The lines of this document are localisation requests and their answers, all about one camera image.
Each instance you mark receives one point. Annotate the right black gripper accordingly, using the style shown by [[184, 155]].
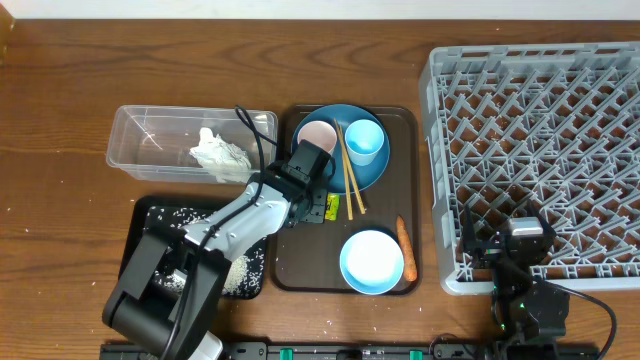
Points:
[[488, 252]]

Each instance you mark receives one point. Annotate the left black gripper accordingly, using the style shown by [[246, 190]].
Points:
[[319, 219]]

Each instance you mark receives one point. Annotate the green snack wrapper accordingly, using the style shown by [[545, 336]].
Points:
[[332, 207]]

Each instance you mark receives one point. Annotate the light blue bowl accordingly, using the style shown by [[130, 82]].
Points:
[[371, 262]]

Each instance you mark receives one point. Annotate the white napkin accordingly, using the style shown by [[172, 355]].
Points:
[[225, 161]]

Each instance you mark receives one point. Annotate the white rice pile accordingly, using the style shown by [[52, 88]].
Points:
[[246, 275]]

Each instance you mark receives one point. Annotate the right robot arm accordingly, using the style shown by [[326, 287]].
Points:
[[532, 314]]

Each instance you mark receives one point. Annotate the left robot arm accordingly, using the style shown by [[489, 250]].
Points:
[[167, 294]]

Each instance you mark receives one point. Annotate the black waste tray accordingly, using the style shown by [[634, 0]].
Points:
[[142, 206]]

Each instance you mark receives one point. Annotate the grey dishwasher rack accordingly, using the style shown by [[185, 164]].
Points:
[[553, 125]]

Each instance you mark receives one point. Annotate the brown serving tray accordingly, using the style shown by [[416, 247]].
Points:
[[306, 257]]

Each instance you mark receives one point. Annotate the pink cup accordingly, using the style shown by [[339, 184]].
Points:
[[320, 134]]

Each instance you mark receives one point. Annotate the dark blue plate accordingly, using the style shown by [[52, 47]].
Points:
[[345, 114]]

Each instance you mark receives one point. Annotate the right wooden chopstick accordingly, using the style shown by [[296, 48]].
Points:
[[354, 186]]

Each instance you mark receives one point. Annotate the wooden chopstick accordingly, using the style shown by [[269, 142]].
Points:
[[354, 186], [345, 169]]

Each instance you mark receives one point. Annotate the left wooden chopstick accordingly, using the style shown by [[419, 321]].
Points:
[[345, 169]]

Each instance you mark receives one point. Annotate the light blue cup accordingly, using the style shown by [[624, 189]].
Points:
[[364, 139]]

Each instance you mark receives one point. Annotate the orange carrot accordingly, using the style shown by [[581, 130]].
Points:
[[410, 271]]

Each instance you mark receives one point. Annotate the clear plastic bin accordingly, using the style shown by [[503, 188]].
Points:
[[153, 142]]

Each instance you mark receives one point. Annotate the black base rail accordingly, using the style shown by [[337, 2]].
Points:
[[437, 351]]

